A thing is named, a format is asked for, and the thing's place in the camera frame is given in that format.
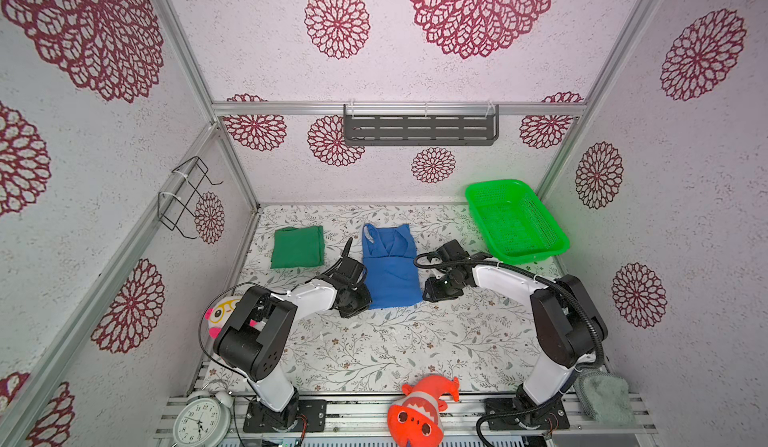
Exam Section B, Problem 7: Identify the green tank top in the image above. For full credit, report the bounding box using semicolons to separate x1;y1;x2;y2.
271;226;325;269

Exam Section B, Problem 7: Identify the bright green plastic basket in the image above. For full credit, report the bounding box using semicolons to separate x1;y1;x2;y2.
465;180;570;265

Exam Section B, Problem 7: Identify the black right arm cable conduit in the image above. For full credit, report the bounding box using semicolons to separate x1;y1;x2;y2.
413;251;606;447

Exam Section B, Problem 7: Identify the dark grey wall shelf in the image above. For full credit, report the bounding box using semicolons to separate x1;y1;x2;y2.
342;105;499;147

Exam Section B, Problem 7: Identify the pink striped plush toy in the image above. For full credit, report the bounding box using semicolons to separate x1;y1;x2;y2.
204;295;242;339

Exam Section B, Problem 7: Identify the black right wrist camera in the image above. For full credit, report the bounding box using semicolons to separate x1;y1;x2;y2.
434;240;470;264

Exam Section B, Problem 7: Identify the light green folded cloth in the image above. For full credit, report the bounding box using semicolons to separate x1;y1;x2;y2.
574;370;636;427

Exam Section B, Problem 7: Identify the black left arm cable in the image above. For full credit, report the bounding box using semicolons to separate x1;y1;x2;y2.
197;236;355;447

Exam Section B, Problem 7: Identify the white alarm clock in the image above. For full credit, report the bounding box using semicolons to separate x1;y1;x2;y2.
172;391;234;447

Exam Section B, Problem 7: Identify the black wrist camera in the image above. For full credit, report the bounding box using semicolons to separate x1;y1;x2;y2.
335;257;367;288
434;240;470;264

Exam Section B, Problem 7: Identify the red fish plush toy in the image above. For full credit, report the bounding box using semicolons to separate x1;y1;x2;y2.
387;375;460;447

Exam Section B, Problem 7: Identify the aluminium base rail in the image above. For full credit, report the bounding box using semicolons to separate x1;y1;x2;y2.
221;393;662;446

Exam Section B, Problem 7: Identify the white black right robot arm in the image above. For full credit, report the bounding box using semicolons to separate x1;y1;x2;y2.
414;252;607;415

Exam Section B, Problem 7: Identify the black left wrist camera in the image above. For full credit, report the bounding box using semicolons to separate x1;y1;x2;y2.
335;257;367;288

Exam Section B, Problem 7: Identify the blue tank top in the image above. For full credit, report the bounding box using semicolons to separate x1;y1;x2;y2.
362;224;422;310

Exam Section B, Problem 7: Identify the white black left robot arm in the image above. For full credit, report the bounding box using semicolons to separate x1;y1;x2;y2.
204;271;372;431

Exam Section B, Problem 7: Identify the black wire wall rack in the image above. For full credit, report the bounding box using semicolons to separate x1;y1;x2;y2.
156;156;223;241

